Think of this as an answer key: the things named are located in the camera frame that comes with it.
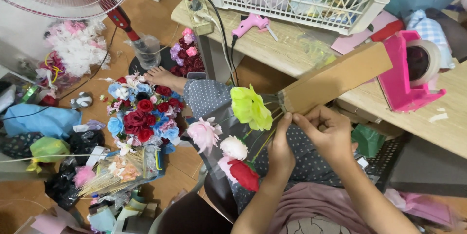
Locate person's right hand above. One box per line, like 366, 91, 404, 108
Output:
293, 104, 359, 170

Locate pink glue gun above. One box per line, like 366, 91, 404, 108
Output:
231, 13, 279, 42

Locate dark chair seat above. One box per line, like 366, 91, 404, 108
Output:
149, 171, 238, 234

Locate heap of white pink ruffles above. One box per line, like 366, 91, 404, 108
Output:
43, 20, 111, 78

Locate plastic cup in clear bag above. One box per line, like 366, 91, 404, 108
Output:
125, 33, 162, 71

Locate red flat tool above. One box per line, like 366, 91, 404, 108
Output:
370, 19, 406, 43

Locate green plastic bag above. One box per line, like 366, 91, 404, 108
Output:
26, 136, 71, 174

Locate person's bare foot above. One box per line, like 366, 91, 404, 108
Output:
143, 66, 188, 96

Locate heap of paper rolls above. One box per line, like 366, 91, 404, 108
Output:
87, 189, 159, 234

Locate black plastic bag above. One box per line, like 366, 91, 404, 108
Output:
44, 130, 106, 211

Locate brown cardboard sleeve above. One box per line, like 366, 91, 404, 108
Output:
278, 42, 393, 115

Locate person's mauve shirt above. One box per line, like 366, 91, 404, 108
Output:
268, 182, 378, 234

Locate clear cellophane wrap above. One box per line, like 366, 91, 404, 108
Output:
188, 93, 286, 178

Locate white power cable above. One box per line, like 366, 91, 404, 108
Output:
194, 13, 236, 86

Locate pink tape dispenser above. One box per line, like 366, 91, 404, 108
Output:
377, 30, 447, 114

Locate clear tape roll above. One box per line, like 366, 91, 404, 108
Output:
406, 39, 442, 88

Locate blue and red flower bouquet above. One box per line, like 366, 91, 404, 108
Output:
105, 71, 187, 156

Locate pink paper sheet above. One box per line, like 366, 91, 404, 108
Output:
330, 10, 401, 55

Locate white artificial rose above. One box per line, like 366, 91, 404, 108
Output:
220, 135, 249, 161

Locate person's grey dotted trousers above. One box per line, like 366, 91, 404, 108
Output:
182, 79, 369, 214

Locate small white dog figurine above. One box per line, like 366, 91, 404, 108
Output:
70, 91, 93, 110

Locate blue checked cloth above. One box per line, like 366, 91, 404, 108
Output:
404, 9, 456, 70

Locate yellow-green artificial flower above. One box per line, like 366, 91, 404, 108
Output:
230, 84, 274, 132

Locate red artificial rose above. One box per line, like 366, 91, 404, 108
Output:
228, 159, 260, 193

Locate pale pink artificial rose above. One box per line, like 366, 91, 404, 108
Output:
217, 155, 238, 184

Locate person's left hand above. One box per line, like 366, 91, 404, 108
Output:
266, 112, 296, 182

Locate pink fluffy pompom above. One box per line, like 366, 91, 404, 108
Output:
72, 166, 96, 189

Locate grey flat box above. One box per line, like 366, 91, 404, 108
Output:
388, 135, 467, 199

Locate blue paper sheet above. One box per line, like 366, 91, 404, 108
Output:
3, 103, 83, 140

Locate beige power strip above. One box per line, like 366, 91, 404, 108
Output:
183, 0, 215, 36

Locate black power cable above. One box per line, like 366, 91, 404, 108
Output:
193, 0, 240, 87

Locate green folded paper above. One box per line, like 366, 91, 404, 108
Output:
351, 123, 387, 159

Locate pink frilly artificial flower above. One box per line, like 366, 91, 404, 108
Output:
186, 117, 223, 155

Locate bag of dried flower stalks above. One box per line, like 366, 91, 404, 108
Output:
75, 146, 163, 199

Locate pink sheets in plastic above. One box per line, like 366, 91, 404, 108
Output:
384, 188, 462, 229

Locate dark red flower bouquet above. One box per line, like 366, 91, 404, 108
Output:
169, 27, 206, 78

